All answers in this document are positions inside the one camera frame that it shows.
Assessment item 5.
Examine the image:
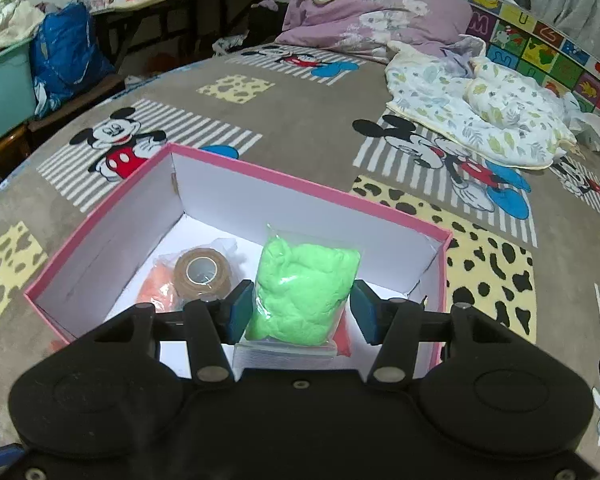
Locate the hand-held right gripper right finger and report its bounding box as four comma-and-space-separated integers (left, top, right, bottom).
349, 280, 503, 387

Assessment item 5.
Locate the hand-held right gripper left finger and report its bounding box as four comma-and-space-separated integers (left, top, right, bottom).
96, 280, 255, 386

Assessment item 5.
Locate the green clay bag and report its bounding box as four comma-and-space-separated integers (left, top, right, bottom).
233, 223, 363, 377

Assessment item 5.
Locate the pink cardboard box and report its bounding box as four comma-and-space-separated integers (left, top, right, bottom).
24, 143, 454, 380

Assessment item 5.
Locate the brown tape roll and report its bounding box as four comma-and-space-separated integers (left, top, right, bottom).
173, 247, 232, 303

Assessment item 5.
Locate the orange clay bag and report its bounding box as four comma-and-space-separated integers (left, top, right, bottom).
135, 266, 185, 313

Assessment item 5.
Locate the printed cartoon blanket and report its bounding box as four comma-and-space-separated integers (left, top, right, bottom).
0, 44, 600, 447

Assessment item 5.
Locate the leaf print baby blanket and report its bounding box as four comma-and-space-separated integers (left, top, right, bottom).
384, 40, 578, 170

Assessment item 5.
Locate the white crumpled tissue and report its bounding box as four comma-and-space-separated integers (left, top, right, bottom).
212, 34, 251, 57

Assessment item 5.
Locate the purple floral quilt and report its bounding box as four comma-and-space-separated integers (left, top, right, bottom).
282, 0, 474, 64

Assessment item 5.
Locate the blue plastic bag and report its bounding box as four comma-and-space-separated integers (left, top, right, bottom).
31, 2, 117, 120

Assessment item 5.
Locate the cluttered wooden desk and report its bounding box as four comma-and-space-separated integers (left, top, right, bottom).
87, 0, 278, 77

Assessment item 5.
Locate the teal storage bin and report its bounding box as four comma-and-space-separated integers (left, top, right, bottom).
0, 40, 38, 153

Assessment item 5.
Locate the colourful alphabet play mat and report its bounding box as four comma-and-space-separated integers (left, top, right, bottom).
445, 0, 600, 117

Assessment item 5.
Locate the white cloth pile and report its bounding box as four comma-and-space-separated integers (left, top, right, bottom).
0, 0, 47, 54

